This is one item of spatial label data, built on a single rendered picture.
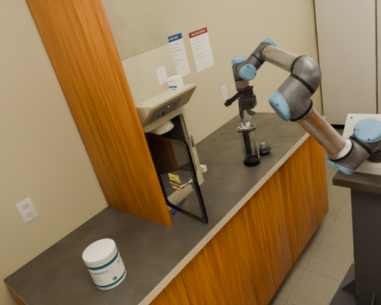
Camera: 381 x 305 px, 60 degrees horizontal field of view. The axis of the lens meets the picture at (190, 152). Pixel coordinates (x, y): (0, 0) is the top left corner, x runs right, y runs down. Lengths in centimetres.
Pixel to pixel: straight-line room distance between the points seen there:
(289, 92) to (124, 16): 74
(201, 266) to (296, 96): 84
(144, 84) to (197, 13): 110
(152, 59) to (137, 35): 13
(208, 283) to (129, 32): 118
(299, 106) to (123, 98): 69
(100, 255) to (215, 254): 57
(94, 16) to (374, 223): 158
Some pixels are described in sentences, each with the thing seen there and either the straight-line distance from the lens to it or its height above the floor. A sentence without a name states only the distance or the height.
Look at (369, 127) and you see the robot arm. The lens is 158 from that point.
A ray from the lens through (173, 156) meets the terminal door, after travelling 138.
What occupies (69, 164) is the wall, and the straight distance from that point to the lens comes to 183.
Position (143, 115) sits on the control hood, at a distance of 145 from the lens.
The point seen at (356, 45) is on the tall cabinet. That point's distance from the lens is 421.
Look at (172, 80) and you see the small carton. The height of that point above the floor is 156.
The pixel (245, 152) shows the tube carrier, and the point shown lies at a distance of 191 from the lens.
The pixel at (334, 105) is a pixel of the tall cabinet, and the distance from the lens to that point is 448.
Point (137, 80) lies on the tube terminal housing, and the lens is 151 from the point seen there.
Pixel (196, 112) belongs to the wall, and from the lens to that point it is 244.
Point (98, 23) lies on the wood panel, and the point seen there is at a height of 187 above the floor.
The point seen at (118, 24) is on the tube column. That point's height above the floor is 185.
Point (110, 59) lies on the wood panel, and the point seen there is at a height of 174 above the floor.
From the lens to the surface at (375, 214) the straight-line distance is 187.
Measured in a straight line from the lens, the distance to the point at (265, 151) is 202.
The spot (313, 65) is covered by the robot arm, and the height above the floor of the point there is 154.
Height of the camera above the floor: 185
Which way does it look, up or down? 23 degrees down
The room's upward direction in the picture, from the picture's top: 15 degrees counter-clockwise
